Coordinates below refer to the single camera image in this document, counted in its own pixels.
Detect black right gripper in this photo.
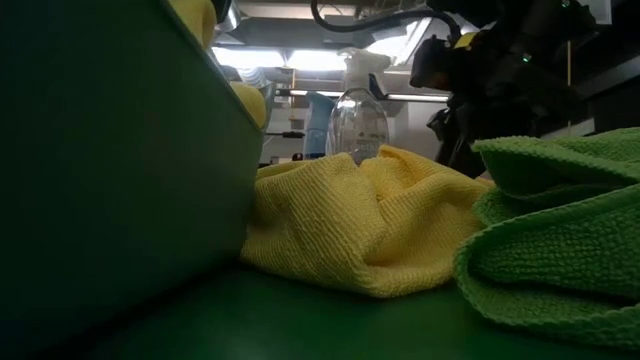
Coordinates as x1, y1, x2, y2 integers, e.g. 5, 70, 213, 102
410, 34, 571, 179

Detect yellow microfiber towel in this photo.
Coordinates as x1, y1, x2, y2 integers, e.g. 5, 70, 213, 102
169, 0, 219, 51
239, 144, 496, 300
229, 81, 269, 130

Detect green microfiber towel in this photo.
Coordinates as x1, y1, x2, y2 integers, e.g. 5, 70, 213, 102
452, 126, 640, 351

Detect clear spray bottle white trigger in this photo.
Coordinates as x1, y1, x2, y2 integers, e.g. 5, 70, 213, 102
324, 46, 394, 167

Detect blue plastic bottle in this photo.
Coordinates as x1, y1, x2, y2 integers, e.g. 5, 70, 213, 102
302, 91, 337, 161

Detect white ceiling unit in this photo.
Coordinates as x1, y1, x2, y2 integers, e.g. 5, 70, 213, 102
579, 0, 614, 24

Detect green table mat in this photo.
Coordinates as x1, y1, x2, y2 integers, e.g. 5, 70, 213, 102
49, 259, 640, 360

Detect teal plastic bin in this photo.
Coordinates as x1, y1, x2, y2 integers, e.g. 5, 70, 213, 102
0, 0, 266, 360

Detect grey slanted ceiling duct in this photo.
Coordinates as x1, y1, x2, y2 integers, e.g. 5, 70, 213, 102
364, 19, 426, 57

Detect silver ventilation duct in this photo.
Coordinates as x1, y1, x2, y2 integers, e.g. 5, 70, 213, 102
212, 0, 241, 32

